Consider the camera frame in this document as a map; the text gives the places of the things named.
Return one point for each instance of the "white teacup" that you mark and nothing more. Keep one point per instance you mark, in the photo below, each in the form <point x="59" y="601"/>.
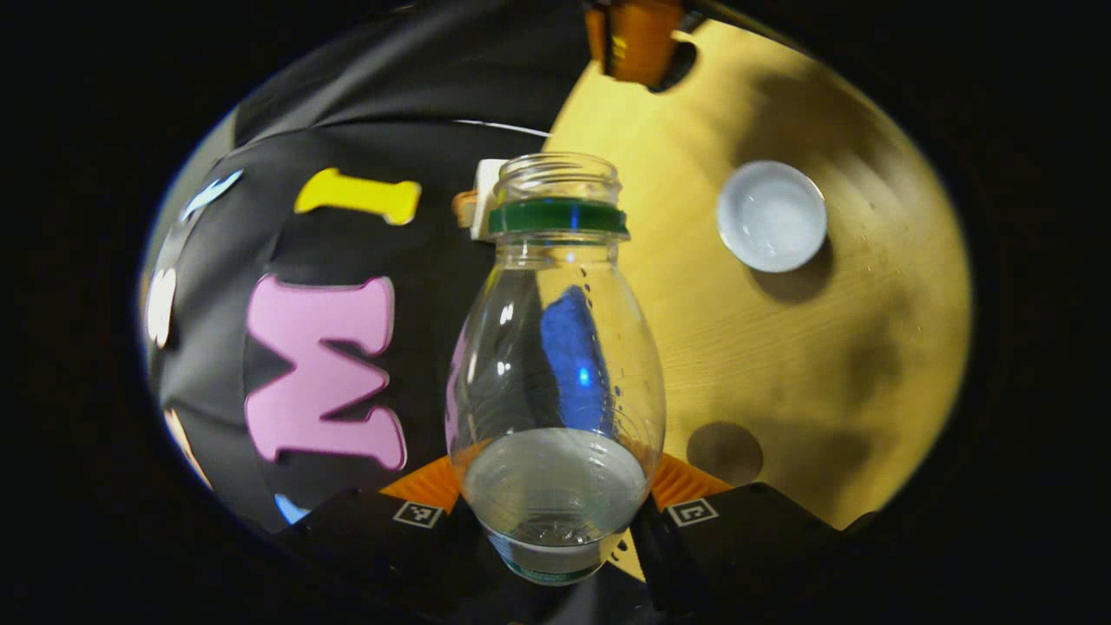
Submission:
<point x="771" y="217"/>

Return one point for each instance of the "black backdrop cloth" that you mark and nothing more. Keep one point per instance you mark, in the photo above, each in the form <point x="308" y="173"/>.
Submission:
<point x="434" y="252"/>

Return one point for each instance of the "round brown coaster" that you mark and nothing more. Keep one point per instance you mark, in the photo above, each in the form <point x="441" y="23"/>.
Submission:
<point x="725" y="453"/>

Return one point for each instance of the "white toaster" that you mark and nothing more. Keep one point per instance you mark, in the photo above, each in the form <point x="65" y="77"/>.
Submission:
<point x="484" y="195"/>

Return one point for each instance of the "brown toast slice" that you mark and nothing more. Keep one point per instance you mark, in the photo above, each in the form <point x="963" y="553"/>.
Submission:
<point x="465" y="208"/>

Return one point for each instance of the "clear plastic water bottle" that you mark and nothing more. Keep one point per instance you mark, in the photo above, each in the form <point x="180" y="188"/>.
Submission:
<point x="555" y="486"/>

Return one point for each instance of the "blue towel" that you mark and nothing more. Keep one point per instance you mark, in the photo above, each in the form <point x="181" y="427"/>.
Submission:
<point x="573" y="356"/>

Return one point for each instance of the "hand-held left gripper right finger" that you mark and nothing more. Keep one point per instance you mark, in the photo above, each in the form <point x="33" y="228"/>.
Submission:
<point x="746" y="538"/>

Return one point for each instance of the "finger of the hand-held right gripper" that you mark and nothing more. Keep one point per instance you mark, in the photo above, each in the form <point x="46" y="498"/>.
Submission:
<point x="642" y="39"/>

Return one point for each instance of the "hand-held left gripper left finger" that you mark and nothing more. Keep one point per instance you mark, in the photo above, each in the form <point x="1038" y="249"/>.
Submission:
<point x="373" y="538"/>

